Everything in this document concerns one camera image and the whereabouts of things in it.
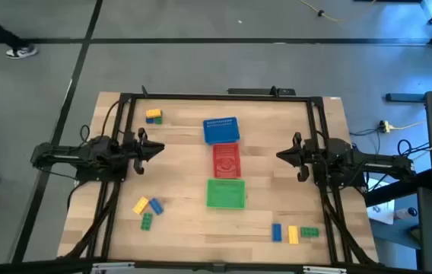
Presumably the yellow power strip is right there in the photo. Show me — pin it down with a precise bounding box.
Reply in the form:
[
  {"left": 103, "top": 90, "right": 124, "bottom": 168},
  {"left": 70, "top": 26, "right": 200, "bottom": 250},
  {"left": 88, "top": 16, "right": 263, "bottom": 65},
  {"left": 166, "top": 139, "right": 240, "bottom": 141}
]
[{"left": 378, "top": 119, "right": 426, "bottom": 134}]

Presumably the red plastic basket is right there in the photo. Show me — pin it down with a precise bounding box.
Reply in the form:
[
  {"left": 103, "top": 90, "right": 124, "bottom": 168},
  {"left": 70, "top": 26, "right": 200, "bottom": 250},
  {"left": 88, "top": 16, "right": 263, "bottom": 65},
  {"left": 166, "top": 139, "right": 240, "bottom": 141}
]
[{"left": 211, "top": 142, "right": 243, "bottom": 180}]

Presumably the clear plastic bottle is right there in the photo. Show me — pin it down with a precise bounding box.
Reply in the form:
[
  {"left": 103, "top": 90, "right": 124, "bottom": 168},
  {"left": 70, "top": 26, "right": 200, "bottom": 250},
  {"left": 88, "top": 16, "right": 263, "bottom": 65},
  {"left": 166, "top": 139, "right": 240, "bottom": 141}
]
[{"left": 393, "top": 206, "right": 418, "bottom": 221}]

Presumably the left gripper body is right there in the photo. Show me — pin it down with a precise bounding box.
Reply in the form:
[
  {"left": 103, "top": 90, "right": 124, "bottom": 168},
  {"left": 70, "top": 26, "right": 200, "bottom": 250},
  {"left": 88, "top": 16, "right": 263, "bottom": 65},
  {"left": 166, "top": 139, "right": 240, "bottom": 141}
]
[{"left": 126, "top": 127, "right": 149, "bottom": 176}]

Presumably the yellow floor cable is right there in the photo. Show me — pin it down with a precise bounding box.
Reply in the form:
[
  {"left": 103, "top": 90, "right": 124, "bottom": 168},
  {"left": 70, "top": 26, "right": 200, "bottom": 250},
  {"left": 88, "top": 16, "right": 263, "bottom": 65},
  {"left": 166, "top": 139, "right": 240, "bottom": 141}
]
[{"left": 297, "top": 0, "right": 377, "bottom": 23}]

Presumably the silver frame bracket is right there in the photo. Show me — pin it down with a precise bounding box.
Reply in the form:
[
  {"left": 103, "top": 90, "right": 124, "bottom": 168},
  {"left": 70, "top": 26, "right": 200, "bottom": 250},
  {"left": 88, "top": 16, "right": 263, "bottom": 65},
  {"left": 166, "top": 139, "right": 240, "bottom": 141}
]
[
  {"left": 302, "top": 265, "right": 348, "bottom": 274},
  {"left": 91, "top": 261, "right": 136, "bottom": 274}
]

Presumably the blue plastic basket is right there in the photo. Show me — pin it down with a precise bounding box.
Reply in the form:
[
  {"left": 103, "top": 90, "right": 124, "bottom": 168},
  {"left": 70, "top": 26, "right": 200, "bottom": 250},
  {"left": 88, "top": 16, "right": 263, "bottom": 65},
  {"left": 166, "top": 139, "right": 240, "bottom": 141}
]
[{"left": 202, "top": 116, "right": 241, "bottom": 146}]

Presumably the dark blue table foot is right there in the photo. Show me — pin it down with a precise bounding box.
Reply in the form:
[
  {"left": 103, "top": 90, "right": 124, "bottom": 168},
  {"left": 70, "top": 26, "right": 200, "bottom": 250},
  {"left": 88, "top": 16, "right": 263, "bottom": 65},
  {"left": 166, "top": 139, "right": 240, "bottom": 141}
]
[{"left": 385, "top": 92, "right": 428, "bottom": 104}]

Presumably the white paper sheet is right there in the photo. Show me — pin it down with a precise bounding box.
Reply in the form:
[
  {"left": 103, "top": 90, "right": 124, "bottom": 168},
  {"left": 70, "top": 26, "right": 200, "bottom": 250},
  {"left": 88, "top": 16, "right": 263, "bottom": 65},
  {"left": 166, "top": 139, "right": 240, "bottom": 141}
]
[{"left": 367, "top": 200, "right": 396, "bottom": 225}]

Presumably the black bar behind table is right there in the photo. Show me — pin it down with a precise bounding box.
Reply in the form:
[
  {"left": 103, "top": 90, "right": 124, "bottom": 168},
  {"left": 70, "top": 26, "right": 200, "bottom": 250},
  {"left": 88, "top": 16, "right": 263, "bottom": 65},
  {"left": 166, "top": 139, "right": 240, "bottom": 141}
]
[{"left": 226, "top": 87, "right": 297, "bottom": 97}]

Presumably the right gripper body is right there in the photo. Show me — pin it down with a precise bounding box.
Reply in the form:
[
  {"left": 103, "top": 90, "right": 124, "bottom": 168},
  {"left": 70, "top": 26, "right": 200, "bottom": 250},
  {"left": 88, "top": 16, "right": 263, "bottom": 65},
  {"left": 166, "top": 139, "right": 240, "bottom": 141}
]
[{"left": 293, "top": 132, "right": 318, "bottom": 183}]

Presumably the person's shoe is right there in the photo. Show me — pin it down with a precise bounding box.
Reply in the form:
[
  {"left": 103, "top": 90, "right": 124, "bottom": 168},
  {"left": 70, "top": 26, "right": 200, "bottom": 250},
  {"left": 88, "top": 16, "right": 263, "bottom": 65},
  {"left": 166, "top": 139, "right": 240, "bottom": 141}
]
[{"left": 5, "top": 44, "right": 39, "bottom": 60}]

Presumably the black aluminium rig frame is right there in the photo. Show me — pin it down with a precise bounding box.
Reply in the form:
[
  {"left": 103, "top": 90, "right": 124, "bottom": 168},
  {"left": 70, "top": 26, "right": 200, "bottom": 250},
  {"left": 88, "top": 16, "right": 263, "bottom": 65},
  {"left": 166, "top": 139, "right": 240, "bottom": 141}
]
[{"left": 0, "top": 91, "right": 432, "bottom": 274}]

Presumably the green plastic basket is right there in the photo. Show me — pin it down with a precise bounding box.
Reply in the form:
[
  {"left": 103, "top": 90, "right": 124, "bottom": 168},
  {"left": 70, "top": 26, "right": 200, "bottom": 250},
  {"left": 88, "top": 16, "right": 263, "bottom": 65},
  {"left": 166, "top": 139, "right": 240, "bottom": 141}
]
[{"left": 205, "top": 177, "right": 247, "bottom": 211}]

